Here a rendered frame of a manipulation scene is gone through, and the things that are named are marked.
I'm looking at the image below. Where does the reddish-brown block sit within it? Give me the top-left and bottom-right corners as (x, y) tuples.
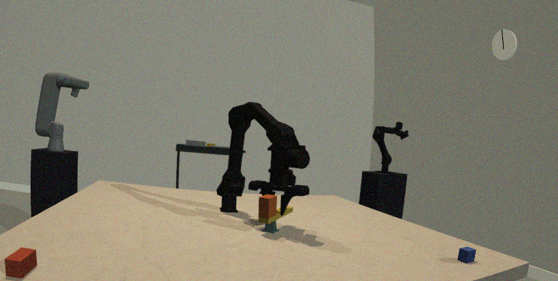
(5, 248), (37, 279)

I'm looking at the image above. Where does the yellow bar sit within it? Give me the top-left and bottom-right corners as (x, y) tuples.
(258, 194), (293, 224)

